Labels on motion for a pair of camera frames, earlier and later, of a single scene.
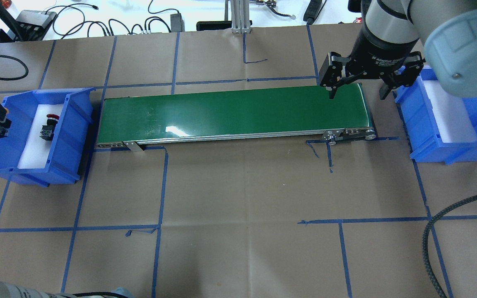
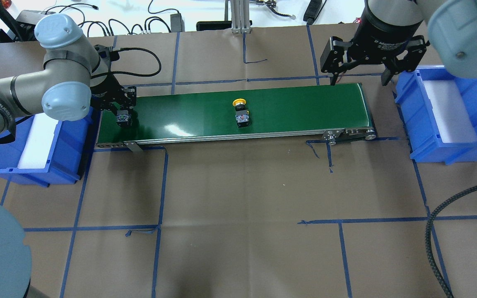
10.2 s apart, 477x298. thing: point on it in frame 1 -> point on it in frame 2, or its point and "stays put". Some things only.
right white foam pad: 451,115 stays put
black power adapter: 177,23 stays put
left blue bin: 1,157 stays put
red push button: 47,131 -> 122,117
